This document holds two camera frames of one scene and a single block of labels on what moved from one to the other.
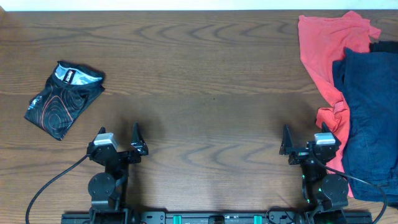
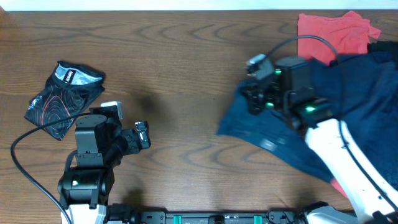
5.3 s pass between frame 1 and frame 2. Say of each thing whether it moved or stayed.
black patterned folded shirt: stayed
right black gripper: moved
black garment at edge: stayed
